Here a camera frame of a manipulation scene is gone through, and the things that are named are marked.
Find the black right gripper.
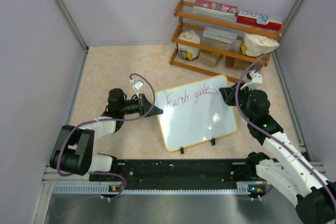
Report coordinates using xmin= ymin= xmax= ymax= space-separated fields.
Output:
xmin=220 ymin=81 xmax=254 ymax=122

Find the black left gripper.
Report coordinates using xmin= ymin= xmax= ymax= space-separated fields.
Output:
xmin=120 ymin=93 xmax=163 ymax=118

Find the yellow framed whiteboard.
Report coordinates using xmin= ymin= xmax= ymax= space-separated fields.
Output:
xmin=155 ymin=74 xmax=238 ymax=152

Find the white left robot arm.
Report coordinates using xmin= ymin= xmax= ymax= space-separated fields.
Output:
xmin=49 ymin=88 xmax=163 ymax=180

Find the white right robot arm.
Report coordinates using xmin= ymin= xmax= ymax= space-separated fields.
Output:
xmin=219 ymin=84 xmax=335 ymax=223

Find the brown block right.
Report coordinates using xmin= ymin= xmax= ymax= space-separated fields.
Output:
xmin=225 ymin=56 xmax=250 ymax=70

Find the orange wooden shelf rack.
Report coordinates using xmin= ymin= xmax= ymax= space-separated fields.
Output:
xmin=170 ymin=0 xmax=285 ymax=81

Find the clear plastic box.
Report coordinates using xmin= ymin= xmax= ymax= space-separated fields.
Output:
xmin=202 ymin=27 xmax=238 ymax=50

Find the red white wrap box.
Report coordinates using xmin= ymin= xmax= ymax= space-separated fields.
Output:
xmin=236 ymin=10 xmax=282 ymax=31

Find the red foil wrap box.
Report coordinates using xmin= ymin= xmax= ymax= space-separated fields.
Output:
xmin=193 ymin=0 xmax=238 ymax=22

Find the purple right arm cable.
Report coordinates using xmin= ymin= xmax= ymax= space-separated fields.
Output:
xmin=235 ymin=61 xmax=336 ymax=209

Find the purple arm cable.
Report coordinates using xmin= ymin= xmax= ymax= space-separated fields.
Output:
xmin=56 ymin=73 xmax=157 ymax=198
xmin=235 ymin=61 xmax=336 ymax=209

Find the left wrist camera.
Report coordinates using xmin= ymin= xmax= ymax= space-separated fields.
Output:
xmin=130 ymin=79 xmax=144 ymax=98

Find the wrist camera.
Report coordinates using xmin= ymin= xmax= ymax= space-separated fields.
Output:
xmin=240 ymin=70 xmax=263 ymax=91
xmin=130 ymin=79 xmax=144 ymax=98

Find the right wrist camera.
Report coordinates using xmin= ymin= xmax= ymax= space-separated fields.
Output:
xmin=240 ymin=70 xmax=263 ymax=91

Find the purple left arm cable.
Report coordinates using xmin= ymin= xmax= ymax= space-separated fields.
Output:
xmin=56 ymin=73 xmax=157 ymax=198

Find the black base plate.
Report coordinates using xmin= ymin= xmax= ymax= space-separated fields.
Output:
xmin=89 ymin=158 xmax=266 ymax=190

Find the grey cable duct rail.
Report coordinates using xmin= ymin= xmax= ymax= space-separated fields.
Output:
xmin=52 ymin=184 xmax=266 ymax=195

